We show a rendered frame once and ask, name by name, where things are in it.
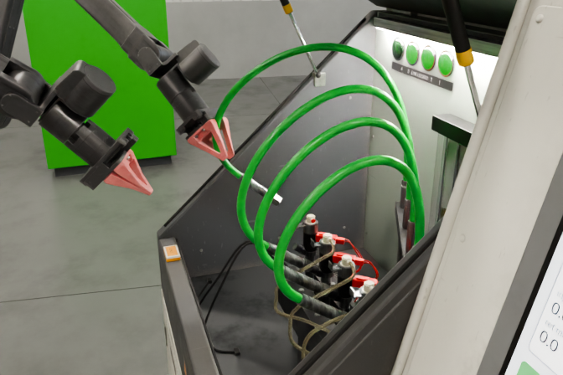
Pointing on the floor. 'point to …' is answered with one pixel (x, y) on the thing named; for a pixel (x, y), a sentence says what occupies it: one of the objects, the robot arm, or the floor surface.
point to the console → (493, 193)
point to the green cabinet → (108, 46)
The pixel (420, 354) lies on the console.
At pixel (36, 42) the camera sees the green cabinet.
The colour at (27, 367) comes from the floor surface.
